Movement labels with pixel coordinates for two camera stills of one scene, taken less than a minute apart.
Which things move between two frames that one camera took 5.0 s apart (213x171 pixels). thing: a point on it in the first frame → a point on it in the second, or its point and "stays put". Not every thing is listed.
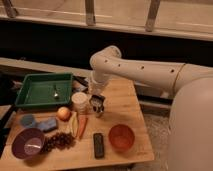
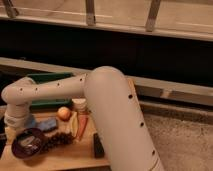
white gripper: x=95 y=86 → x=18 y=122
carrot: x=82 y=124 stays put
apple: x=63 y=113 stays put
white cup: x=80 y=102 stays put
